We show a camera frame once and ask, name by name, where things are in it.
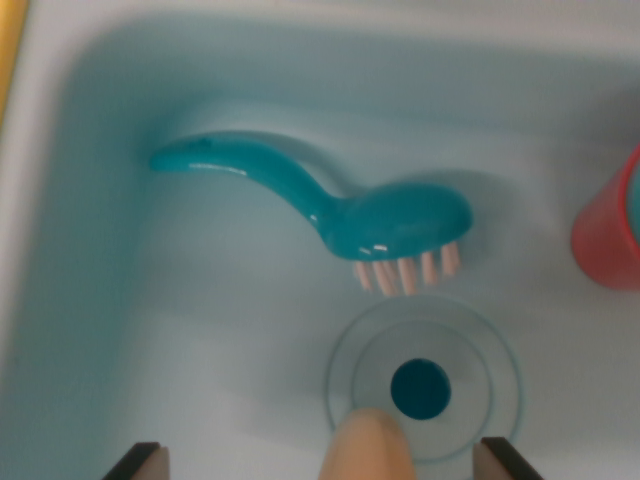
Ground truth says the teal dish brush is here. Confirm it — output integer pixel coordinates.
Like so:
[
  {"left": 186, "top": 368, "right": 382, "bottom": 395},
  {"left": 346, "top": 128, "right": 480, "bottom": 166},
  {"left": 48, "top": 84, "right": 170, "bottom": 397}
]
[{"left": 149, "top": 129, "right": 475, "bottom": 297}]

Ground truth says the coral handleless cup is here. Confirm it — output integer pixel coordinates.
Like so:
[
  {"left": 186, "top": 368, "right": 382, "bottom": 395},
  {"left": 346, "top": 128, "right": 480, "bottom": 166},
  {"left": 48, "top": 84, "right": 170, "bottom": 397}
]
[{"left": 570, "top": 142, "right": 640, "bottom": 292}]

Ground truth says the yellow dish rack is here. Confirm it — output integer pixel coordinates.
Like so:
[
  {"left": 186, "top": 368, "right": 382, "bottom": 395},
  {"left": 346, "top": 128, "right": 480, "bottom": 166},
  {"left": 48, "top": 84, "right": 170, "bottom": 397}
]
[{"left": 0, "top": 0, "right": 29, "bottom": 126}]

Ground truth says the light blue toy sink unit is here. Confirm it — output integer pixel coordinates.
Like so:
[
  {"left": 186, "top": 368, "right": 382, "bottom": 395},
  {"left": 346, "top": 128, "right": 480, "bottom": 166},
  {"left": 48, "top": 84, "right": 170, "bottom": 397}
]
[{"left": 0, "top": 0, "right": 640, "bottom": 480}]

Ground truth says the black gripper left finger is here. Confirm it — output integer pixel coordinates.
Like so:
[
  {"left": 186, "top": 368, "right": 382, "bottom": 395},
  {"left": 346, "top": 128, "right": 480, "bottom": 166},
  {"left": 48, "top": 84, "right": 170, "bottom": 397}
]
[{"left": 102, "top": 441, "right": 172, "bottom": 480}]

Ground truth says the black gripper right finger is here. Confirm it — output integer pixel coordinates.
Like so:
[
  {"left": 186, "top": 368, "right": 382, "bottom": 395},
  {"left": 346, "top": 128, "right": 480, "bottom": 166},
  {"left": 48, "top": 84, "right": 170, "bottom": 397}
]
[{"left": 472, "top": 436, "right": 544, "bottom": 480}]

